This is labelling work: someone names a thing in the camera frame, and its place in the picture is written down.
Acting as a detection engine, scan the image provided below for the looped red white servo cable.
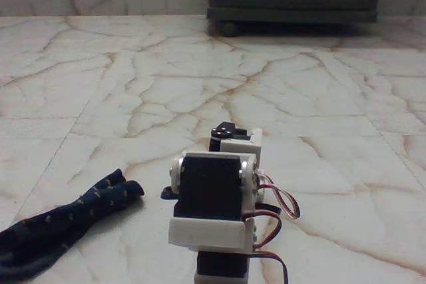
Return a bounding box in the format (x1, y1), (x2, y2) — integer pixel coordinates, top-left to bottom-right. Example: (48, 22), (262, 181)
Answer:
(256, 173), (302, 221)

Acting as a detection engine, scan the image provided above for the black cabinet caster wheel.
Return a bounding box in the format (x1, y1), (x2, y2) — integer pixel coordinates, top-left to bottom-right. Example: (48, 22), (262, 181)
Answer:
(217, 21), (238, 38)

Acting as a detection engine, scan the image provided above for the dark blue patterned sock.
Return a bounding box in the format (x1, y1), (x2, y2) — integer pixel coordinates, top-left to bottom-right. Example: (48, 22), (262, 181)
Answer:
(0, 168), (146, 281)

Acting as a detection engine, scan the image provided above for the red black servo cable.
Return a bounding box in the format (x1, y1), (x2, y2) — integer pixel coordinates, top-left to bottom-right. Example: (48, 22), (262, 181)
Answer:
(244, 210), (290, 284)

